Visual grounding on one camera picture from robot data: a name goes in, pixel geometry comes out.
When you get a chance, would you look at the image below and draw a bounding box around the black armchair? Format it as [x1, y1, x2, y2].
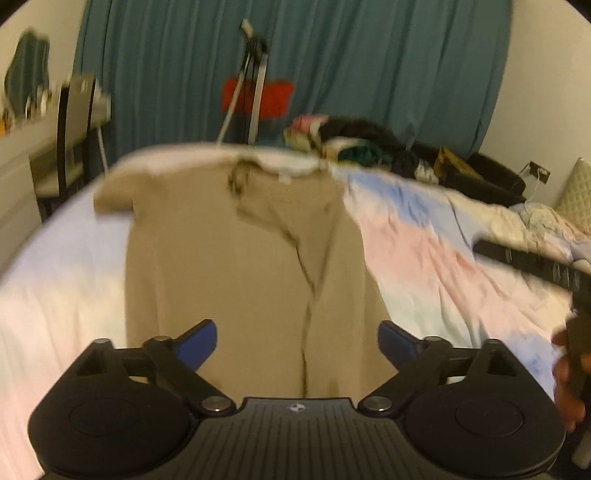
[439, 153, 526, 207]

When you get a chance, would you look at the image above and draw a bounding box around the tan khaki jacket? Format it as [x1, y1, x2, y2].
[94, 159, 393, 400]

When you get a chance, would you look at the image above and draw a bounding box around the white vanity desk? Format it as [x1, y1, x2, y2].
[0, 94, 112, 273]

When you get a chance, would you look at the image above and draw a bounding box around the pile of mixed clothes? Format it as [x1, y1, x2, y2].
[283, 114, 439, 185]

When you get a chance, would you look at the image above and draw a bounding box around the red cloth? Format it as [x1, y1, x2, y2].
[221, 77, 294, 121]

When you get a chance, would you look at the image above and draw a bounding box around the pastel bed duvet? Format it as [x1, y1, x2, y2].
[1, 166, 590, 479]

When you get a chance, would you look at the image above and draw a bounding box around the grey black chair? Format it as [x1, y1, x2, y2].
[31, 72, 96, 212]

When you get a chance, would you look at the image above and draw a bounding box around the quilted green pillow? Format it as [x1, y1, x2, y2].
[556, 158, 591, 235]

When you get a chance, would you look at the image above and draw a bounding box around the garment steamer stand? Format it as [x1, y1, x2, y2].
[216, 18, 270, 145]

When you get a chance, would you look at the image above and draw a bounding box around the teal curtain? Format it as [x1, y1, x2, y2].
[74, 1, 513, 160]

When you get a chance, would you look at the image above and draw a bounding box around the wavy teal framed mirror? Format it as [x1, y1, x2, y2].
[3, 29, 50, 119]

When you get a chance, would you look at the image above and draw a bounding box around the person's hand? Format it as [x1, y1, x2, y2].
[552, 330, 590, 433]

